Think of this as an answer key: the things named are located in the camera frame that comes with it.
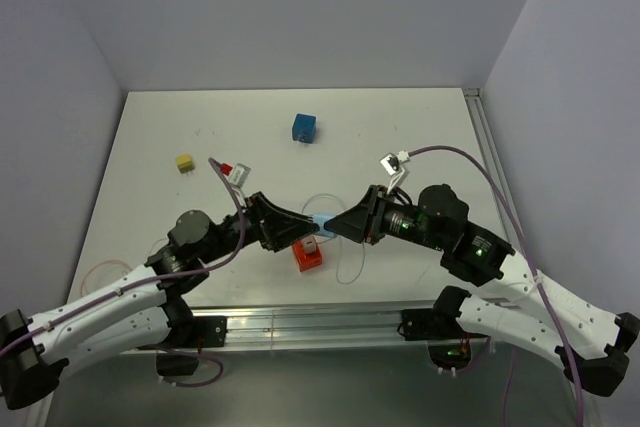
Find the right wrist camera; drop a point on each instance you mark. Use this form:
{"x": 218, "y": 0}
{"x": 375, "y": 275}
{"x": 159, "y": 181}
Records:
{"x": 395, "y": 166}

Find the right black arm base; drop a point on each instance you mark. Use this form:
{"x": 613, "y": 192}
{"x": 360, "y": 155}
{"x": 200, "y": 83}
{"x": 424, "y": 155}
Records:
{"x": 452, "y": 351}

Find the aluminium right side rail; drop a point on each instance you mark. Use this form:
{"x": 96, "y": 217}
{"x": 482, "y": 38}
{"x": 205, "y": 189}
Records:
{"x": 504, "y": 200}

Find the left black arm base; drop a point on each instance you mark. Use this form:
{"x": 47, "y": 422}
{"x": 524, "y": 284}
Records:
{"x": 177, "y": 364}

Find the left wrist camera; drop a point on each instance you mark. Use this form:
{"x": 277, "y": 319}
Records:
{"x": 236, "y": 174}

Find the light blue plug charger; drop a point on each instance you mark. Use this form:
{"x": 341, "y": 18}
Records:
{"x": 321, "y": 219}

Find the pink plug charger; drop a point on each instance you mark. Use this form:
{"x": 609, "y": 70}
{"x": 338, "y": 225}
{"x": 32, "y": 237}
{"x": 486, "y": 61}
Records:
{"x": 309, "y": 245}

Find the blue cube socket adapter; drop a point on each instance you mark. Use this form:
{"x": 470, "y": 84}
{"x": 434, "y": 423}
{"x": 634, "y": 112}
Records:
{"x": 304, "y": 128}

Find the aluminium front rail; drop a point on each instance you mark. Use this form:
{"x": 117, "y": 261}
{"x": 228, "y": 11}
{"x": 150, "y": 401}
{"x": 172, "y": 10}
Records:
{"x": 312, "y": 326}

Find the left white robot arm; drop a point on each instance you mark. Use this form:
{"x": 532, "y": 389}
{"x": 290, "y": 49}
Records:
{"x": 142, "y": 308}

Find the aluminium rail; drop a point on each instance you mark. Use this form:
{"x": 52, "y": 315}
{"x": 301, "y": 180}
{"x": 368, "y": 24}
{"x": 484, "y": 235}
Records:
{"x": 312, "y": 326}
{"x": 504, "y": 200}

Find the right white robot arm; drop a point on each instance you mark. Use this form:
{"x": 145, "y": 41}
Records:
{"x": 511, "y": 304}

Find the red cube socket adapter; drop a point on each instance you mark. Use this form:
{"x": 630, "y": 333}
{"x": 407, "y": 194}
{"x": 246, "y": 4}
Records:
{"x": 306, "y": 262}

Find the yellow plug adapter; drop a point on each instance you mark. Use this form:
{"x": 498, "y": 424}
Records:
{"x": 185, "y": 163}

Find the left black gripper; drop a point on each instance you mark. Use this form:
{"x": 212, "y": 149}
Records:
{"x": 280, "y": 227}

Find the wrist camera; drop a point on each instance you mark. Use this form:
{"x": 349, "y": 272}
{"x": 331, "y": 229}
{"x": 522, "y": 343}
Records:
{"x": 236, "y": 174}
{"x": 395, "y": 166}

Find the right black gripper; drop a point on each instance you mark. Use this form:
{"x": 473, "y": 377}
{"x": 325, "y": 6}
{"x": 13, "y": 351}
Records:
{"x": 365, "y": 219}

